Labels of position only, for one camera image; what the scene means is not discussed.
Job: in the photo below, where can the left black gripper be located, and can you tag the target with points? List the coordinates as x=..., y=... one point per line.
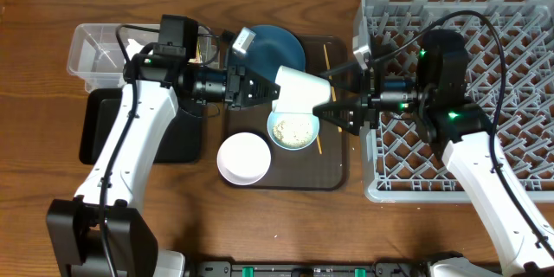
x=235, y=87

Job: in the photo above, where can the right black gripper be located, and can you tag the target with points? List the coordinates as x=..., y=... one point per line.
x=370, y=102

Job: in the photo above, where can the white plastic cup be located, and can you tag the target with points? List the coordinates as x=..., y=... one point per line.
x=300, y=92

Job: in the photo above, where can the blue round plate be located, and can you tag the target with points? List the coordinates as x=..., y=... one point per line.
x=272, y=47

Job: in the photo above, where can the light blue bowl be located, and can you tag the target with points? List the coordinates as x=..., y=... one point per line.
x=274, y=118

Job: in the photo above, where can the rice food waste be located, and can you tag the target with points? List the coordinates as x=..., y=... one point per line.
x=293, y=133

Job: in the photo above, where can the white pink shallow bowl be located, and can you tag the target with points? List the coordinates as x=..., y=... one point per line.
x=243, y=158

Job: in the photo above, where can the green orange snack wrapper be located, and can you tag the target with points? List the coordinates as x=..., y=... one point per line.
x=198, y=58

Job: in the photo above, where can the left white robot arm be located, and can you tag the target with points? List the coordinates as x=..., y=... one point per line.
x=101, y=231

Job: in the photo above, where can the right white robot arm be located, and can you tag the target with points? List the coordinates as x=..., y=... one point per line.
x=461, y=135

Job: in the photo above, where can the grey plastic dishwasher rack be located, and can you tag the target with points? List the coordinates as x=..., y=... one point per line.
x=510, y=47

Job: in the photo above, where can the clear plastic waste bin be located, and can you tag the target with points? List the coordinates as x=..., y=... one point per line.
x=95, y=55

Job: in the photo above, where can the right wooden chopstick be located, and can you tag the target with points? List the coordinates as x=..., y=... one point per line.
x=327, y=63

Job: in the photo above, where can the wooden chopstick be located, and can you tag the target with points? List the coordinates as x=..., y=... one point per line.
x=319, y=145
x=327, y=63

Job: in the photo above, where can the left wooden chopstick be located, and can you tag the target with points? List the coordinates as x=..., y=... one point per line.
x=319, y=145

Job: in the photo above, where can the brown plastic serving tray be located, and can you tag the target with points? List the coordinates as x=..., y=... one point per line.
x=305, y=169

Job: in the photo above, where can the black plastic tray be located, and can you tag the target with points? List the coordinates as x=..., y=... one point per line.
x=181, y=143

